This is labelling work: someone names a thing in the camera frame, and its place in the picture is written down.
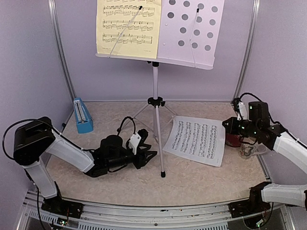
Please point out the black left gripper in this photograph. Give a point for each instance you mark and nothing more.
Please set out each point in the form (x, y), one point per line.
(142, 154)

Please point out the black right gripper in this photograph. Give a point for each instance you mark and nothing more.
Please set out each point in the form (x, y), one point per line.
(231, 130)

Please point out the white sheet music page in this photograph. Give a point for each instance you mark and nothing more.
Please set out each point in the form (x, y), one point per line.
(197, 139)

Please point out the blue and white box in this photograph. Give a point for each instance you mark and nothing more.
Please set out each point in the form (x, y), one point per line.
(84, 121)

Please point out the white perforated music stand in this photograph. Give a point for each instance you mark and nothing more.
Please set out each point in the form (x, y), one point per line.
(189, 31)

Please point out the yellow sheet music page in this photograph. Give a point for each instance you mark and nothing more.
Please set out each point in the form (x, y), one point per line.
(128, 28)

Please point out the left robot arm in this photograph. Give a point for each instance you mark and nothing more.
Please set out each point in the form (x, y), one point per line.
(39, 136)

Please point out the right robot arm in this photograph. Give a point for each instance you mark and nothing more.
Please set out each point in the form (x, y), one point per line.
(254, 122)

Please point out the red floral saucer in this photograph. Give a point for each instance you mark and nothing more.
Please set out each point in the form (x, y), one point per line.
(232, 140)

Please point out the white patterned mug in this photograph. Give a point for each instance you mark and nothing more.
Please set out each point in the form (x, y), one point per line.
(246, 151)

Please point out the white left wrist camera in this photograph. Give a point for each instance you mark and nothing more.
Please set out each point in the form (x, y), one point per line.
(136, 139)

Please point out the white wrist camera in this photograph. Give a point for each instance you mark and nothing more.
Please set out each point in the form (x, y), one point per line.
(136, 139)
(240, 108)

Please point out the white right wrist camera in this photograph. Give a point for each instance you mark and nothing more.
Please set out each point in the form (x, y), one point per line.
(240, 108)

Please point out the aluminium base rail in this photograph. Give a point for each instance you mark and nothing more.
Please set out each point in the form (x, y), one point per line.
(104, 216)

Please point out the right aluminium frame post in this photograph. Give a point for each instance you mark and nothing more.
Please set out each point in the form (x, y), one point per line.
(248, 48)

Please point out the aluminium frame post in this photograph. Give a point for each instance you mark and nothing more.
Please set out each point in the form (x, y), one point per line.
(60, 48)
(248, 48)

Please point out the left aluminium frame post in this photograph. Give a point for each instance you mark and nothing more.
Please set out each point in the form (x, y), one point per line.
(60, 48)

